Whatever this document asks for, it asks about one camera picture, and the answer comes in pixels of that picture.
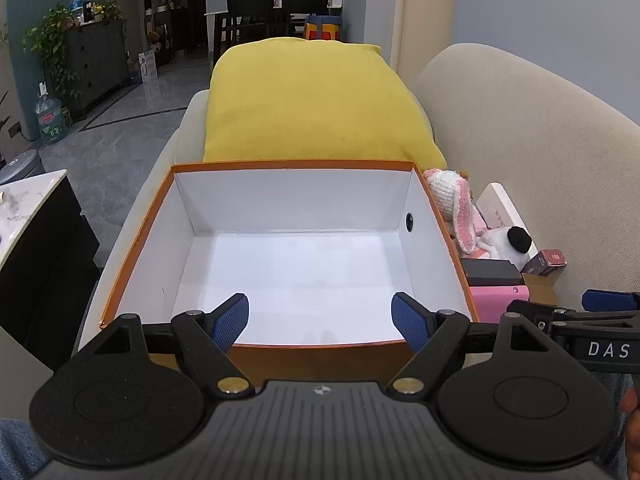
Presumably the person's leg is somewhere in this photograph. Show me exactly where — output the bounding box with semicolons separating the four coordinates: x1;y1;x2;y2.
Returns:
0;417;54;480
596;372;630;480

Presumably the white box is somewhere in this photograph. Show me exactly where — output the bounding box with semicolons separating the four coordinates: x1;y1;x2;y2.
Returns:
475;182;539;256

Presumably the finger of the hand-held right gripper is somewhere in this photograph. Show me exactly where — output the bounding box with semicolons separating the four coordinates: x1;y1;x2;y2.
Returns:
506;300;640;334
581;290;640;313

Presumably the grey trash can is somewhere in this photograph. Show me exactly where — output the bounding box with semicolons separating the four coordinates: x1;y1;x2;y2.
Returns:
0;150;41;184

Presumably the small brown cardboard box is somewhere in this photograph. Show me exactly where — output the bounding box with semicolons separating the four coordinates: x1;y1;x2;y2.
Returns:
522;272;561;307

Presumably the person's right leg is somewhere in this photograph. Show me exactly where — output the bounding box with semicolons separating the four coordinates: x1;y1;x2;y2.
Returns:
596;372;630;480

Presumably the white black plush dog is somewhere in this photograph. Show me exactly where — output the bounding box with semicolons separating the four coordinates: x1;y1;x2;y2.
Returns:
475;225;534;274

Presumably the pink pouch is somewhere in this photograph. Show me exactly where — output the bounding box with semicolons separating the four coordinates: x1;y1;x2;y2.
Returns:
470;284;530;324

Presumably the yellow pillow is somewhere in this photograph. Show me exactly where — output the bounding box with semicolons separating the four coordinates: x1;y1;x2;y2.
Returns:
202;36;449;171

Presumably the marble top side table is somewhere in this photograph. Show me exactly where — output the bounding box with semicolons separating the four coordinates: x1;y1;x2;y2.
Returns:
0;170;101;343

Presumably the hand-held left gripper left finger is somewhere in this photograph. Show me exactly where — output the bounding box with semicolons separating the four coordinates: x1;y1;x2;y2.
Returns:
72;292;252;400

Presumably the small maroon box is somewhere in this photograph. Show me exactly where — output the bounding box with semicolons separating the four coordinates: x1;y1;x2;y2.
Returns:
522;248;568;277

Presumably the large water jug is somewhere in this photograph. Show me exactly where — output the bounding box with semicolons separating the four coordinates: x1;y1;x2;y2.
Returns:
34;94;69;145

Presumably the orange cardboard box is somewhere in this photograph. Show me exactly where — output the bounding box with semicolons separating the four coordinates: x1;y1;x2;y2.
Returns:
100;160;481;389

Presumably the dark dining table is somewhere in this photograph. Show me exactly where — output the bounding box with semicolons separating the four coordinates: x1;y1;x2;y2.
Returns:
205;6;346;58

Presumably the beige sofa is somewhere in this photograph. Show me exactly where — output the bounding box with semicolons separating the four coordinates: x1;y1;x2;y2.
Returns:
74;42;640;361

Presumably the colourful stool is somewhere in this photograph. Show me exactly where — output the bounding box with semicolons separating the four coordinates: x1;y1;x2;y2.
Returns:
305;15;344;42

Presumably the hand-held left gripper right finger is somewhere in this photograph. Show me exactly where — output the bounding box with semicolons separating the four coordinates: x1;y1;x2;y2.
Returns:
387;292;554;402

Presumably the black dining chair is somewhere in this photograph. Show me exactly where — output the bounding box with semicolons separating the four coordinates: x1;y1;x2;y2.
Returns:
227;0;282;43
281;0;331;38

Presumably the person's left leg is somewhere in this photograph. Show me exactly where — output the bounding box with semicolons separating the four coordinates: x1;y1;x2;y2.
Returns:
0;417;54;480

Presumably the dark grey box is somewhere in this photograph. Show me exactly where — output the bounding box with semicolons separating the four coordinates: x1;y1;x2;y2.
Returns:
460;258;524;287

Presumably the dark grey sideboard cabinet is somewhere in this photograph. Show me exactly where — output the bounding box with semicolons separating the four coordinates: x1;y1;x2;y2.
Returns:
62;19;132;117

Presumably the pink white crocheted bunny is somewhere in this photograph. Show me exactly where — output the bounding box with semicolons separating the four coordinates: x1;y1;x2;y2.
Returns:
423;170;476;255

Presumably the potted vine plant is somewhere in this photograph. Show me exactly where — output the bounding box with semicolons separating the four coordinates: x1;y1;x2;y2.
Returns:
22;4;84;107

